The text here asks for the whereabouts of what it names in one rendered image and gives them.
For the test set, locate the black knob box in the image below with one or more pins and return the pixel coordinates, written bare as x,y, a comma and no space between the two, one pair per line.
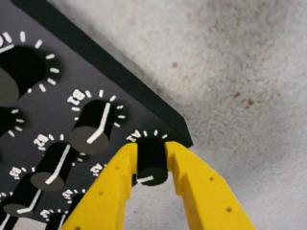
51,74

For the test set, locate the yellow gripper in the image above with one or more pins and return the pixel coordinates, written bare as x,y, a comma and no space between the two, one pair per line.
208,202

